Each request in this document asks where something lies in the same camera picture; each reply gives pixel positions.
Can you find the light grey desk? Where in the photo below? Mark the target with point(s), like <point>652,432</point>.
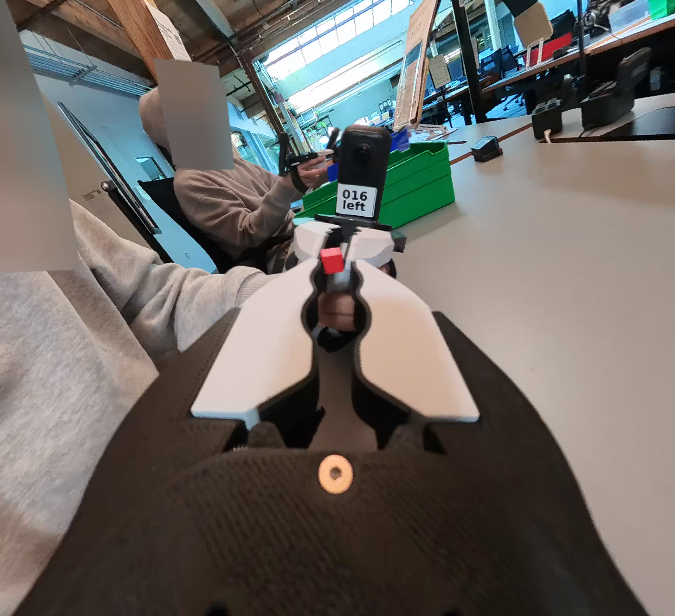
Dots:
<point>527,283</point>

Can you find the clear plastic box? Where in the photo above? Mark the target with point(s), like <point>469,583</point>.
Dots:
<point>630,15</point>

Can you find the person's grey sweatshirt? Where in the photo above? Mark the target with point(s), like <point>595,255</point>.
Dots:
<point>42,389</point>

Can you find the white paper notice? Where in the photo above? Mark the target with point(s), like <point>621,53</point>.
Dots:
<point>168,33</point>

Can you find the cardboard sheet panel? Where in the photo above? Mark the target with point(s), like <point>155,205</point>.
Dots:
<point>416,57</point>

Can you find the small black device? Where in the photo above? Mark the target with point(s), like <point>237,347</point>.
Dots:
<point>486,149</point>

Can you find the black tripod pole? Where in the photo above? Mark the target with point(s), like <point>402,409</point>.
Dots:
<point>581,36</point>

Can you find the black battery charger dock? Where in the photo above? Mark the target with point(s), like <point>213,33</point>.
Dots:
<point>611,99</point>

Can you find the green plastic bin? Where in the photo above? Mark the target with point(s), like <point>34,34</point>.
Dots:
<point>416,178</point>

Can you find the small blue bin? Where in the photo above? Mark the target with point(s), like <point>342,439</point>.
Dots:
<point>403,138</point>

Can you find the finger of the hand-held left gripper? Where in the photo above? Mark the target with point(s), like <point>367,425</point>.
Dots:
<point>375,249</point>
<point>314,239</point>

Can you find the black office chair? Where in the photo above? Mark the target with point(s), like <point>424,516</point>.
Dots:
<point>163,210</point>

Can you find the green storage box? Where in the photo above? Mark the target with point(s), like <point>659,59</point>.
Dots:
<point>662,4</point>

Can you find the red box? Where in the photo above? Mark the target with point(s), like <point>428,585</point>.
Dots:
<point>556,49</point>

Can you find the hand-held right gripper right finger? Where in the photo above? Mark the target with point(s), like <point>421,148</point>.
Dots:
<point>411,357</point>

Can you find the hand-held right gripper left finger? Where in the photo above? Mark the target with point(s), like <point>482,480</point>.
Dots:
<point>253,341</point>

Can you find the small red cube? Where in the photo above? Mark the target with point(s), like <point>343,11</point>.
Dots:
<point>332,260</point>

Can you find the black steel post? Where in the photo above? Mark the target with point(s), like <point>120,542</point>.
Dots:
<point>464,36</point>

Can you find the person's left hand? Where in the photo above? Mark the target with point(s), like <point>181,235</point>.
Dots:
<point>337,311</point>

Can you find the black board on white stand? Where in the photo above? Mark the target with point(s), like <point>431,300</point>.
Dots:
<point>532,20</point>

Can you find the person's left forearm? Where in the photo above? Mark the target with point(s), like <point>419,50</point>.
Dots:
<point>184,299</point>

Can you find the black charger box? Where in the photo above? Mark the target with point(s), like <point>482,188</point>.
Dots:
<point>547,115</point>

